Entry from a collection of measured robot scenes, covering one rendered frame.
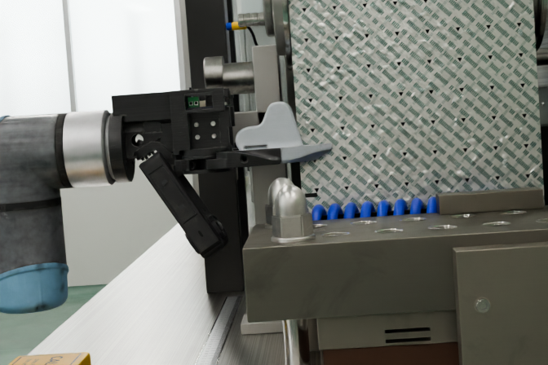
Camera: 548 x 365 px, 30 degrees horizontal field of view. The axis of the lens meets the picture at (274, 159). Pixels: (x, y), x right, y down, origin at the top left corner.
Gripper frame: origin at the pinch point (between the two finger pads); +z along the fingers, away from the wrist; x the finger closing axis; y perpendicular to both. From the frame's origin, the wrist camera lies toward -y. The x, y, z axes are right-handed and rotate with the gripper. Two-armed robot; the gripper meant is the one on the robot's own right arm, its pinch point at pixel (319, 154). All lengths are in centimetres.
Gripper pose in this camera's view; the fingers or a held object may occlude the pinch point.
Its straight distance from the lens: 100.5
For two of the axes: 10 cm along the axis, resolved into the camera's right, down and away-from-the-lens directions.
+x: 0.4, -0.6, 10.0
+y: -0.7, -10.0, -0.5
